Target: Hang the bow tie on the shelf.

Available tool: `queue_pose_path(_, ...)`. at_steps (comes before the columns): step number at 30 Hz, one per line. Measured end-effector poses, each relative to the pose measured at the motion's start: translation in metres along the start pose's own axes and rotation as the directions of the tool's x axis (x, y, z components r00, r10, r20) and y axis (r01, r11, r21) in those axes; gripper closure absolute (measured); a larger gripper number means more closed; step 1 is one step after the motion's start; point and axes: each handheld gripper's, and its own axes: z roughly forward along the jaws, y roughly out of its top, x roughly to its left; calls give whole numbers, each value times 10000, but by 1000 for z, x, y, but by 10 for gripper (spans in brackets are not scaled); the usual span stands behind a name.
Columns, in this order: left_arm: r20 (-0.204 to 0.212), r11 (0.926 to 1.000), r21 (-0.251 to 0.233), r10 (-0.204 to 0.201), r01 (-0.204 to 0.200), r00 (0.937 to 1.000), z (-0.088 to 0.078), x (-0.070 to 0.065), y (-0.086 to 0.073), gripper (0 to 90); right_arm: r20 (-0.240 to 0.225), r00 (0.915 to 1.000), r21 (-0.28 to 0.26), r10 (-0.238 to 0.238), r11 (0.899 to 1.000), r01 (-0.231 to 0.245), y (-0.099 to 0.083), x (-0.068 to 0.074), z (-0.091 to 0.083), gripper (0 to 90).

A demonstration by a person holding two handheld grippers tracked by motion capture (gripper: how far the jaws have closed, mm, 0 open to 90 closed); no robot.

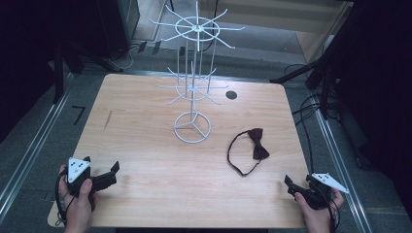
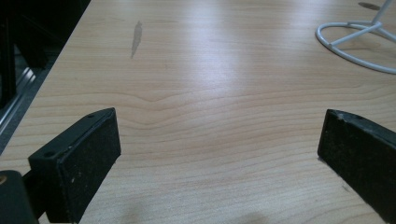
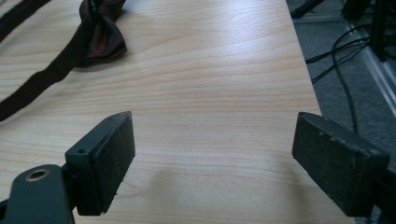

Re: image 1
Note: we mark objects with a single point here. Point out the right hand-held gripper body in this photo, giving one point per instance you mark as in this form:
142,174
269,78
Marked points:
319,194

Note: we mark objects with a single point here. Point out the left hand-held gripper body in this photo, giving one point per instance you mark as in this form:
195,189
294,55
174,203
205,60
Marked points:
77,168

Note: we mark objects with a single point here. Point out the dark red bow tie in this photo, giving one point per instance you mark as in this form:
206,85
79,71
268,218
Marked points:
258,145

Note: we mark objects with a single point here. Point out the person's right hand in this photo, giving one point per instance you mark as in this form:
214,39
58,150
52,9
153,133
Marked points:
319,220

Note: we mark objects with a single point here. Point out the person's left hand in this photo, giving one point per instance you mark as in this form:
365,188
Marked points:
79,210

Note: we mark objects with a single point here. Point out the black metal stand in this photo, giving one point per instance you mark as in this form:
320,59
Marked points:
59,74
325,87

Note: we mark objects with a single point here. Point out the black round table grommet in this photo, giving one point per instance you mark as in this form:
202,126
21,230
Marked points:
231,94

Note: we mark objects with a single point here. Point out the dark cabinet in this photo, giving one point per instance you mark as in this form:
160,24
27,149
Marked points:
118,26

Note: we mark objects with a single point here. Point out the metal floor rail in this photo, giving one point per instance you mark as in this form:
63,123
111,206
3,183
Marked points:
340,168
32,145

